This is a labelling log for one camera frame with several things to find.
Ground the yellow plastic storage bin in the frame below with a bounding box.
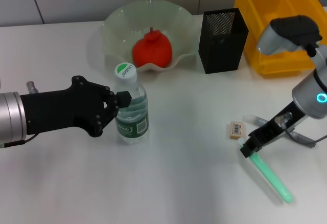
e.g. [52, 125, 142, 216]
[233, 0, 327, 78]

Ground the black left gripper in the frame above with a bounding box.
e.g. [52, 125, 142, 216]
[19, 75, 133, 138]

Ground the black mesh pen holder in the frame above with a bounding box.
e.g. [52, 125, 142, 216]
[198, 7, 249, 75]

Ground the green pen with white cap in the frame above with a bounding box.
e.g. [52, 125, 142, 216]
[239, 138, 294, 204]

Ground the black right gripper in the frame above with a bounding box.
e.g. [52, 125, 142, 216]
[240, 103, 307, 158]

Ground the pale green wavy fruit bowl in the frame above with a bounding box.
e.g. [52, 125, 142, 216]
[102, 0, 201, 73]

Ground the clear green-label water bottle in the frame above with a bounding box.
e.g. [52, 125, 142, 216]
[114, 62, 150, 145]

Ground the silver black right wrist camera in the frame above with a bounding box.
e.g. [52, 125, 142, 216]
[256, 15, 323, 57]

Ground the right gripper cable with plug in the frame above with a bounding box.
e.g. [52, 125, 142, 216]
[274, 112, 327, 143]

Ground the orange fruit with knob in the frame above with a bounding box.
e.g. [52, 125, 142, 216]
[132, 27, 173, 69]

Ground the beige eraser with barcode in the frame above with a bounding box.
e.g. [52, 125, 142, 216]
[229, 121, 245, 140]

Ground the grey marker pen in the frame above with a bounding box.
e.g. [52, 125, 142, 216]
[244, 115, 317, 148]

